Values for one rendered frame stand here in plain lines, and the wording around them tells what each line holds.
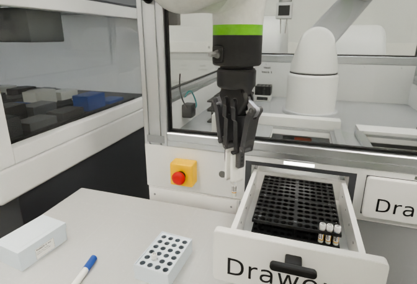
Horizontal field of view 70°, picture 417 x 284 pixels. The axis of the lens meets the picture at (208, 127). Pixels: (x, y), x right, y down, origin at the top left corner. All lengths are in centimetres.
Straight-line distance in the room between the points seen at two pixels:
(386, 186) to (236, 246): 45
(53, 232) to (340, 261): 65
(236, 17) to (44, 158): 81
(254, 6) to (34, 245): 70
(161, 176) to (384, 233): 65
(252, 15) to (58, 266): 69
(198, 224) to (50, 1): 83
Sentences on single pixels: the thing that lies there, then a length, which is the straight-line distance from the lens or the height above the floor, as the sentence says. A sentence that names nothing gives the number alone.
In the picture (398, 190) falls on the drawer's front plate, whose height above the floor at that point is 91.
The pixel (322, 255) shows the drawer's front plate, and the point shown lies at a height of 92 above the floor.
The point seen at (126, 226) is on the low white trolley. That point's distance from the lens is 91.
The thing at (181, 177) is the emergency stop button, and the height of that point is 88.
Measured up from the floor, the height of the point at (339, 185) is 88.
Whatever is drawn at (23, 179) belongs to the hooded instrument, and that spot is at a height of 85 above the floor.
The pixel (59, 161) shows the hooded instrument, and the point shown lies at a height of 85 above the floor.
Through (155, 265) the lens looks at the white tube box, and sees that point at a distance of 72.
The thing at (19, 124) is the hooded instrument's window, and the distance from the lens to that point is 107.
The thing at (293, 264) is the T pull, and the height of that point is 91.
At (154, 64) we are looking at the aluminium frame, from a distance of 89.
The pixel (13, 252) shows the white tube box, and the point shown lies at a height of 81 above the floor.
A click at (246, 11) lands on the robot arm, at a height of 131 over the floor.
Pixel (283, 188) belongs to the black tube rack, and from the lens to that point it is 80.
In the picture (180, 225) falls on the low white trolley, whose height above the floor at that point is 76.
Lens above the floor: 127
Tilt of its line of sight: 17 degrees down
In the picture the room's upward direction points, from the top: straight up
